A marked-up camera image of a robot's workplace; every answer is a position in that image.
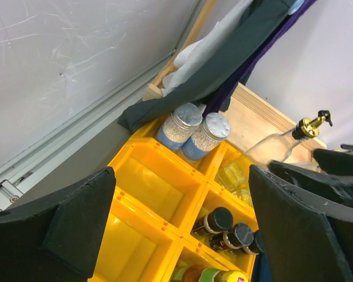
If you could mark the white salt canister front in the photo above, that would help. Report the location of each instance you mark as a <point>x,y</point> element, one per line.
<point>179,126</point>

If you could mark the wooden clothes rack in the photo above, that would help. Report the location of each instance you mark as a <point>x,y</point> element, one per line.
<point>251,117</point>

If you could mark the sauce bottle yellow cap back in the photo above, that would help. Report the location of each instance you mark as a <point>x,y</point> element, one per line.
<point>230,276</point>

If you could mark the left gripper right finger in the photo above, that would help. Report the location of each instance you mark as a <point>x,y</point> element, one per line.
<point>306,236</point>

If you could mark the black cap spice jar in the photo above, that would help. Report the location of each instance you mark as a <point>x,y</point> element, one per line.
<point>237,237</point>
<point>216,221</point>
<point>257,245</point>

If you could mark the purple hanging cloth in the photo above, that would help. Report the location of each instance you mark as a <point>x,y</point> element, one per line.
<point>220,99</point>

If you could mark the navy blue folded cloth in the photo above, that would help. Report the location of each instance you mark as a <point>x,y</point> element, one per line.
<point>261,271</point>

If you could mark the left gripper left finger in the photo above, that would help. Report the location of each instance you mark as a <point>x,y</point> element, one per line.
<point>57,237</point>

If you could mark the sauce bottle yellow cap front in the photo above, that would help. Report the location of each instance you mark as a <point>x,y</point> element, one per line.
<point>197,273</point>

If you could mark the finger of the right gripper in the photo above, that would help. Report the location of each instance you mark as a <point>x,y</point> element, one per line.
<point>335,183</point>

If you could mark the white salt canister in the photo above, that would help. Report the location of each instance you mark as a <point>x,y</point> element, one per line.
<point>179,126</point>
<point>213,130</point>

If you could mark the white salt canister back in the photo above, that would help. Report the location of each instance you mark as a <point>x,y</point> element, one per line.
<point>213,130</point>

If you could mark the yellow bin organizer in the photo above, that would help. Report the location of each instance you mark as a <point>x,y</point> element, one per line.
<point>157,199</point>

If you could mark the white cloth on rack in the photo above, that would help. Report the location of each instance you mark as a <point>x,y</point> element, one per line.
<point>220,25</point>

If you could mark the dark green hanging garment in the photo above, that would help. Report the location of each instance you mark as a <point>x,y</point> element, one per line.
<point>261,20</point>

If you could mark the sauce bottle yellow cap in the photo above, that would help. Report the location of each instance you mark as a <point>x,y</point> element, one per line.
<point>230,276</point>
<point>197,273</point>

